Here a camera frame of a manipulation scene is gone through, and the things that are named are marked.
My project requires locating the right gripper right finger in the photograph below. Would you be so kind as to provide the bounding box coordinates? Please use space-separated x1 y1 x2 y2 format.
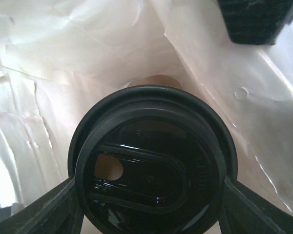
219 177 293 234

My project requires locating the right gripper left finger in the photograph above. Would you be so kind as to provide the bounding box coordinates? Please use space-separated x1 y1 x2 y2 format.
0 177 84 234

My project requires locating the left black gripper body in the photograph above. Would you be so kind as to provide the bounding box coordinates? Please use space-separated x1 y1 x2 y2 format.
218 0 293 45

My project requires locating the black plastic cup lid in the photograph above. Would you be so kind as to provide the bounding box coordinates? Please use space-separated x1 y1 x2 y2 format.
67 85 238 234

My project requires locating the cream bear paper bag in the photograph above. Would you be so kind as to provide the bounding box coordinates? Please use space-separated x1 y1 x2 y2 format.
0 0 293 223

